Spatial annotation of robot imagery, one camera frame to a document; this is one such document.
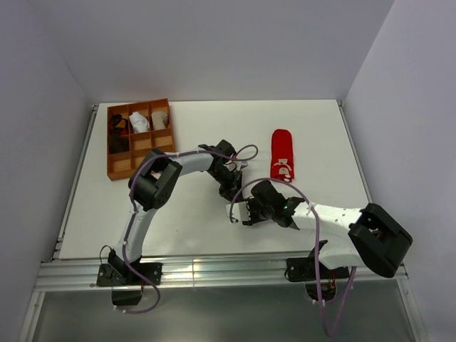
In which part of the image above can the red patterned sock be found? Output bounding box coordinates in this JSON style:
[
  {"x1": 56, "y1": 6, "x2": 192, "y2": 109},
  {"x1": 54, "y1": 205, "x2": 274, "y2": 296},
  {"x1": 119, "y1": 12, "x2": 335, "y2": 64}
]
[{"x1": 270, "y1": 129, "x2": 294, "y2": 182}]

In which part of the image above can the dark brown striped sock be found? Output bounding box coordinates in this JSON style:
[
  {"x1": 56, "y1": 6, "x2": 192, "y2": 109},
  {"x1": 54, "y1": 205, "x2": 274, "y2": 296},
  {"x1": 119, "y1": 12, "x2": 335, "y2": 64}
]
[{"x1": 108, "y1": 133, "x2": 130, "y2": 155}]

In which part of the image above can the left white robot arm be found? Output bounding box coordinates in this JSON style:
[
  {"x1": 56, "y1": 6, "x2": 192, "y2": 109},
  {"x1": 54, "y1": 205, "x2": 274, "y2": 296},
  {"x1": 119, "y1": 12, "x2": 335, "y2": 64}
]
[{"x1": 108, "y1": 140, "x2": 247, "y2": 284}]

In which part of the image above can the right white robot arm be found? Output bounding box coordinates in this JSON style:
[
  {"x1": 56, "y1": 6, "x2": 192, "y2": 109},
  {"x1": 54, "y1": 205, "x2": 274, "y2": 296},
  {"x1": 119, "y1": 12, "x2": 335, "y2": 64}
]
[{"x1": 227, "y1": 180, "x2": 413, "y2": 278}]

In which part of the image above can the beige rolled sock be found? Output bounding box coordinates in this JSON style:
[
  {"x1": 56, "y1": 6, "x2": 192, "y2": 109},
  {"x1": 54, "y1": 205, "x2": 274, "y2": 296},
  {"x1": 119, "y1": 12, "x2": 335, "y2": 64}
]
[{"x1": 151, "y1": 111, "x2": 169, "y2": 130}]

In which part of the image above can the white rolled sock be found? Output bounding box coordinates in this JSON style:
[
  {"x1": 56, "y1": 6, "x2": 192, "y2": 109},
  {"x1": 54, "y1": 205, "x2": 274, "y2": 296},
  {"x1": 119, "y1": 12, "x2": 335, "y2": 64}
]
[{"x1": 129, "y1": 111, "x2": 150, "y2": 133}]

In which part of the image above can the orange compartment tray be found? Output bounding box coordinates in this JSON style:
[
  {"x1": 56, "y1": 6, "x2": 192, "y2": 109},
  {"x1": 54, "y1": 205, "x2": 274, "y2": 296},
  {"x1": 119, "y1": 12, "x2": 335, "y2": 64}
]
[{"x1": 106, "y1": 98, "x2": 176, "y2": 181}]

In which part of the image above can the black red rolled sock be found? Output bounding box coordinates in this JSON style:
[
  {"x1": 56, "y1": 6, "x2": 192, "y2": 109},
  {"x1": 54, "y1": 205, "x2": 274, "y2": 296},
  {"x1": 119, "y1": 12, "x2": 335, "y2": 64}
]
[{"x1": 108, "y1": 114, "x2": 129, "y2": 136}]

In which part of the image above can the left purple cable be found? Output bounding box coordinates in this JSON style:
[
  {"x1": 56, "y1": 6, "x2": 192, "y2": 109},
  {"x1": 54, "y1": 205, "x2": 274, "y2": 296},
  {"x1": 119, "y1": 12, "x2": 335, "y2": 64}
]
[{"x1": 120, "y1": 143, "x2": 259, "y2": 315}]

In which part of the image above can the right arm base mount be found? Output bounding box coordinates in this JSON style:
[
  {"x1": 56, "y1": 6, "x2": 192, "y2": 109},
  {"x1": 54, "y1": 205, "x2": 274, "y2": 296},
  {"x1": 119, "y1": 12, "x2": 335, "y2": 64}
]
[{"x1": 284, "y1": 249, "x2": 350, "y2": 301}]

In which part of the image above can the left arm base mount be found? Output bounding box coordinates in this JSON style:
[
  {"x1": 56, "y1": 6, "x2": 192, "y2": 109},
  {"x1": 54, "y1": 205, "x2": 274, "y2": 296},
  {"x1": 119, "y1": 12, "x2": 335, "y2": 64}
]
[{"x1": 95, "y1": 247, "x2": 163, "y2": 314}]

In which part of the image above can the aluminium front rail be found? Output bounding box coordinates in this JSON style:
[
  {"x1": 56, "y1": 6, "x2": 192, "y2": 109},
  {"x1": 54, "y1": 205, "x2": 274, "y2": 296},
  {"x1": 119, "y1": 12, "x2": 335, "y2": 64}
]
[{"x1": 35, "y1": 249, "x2": 408, "y2": 293}]

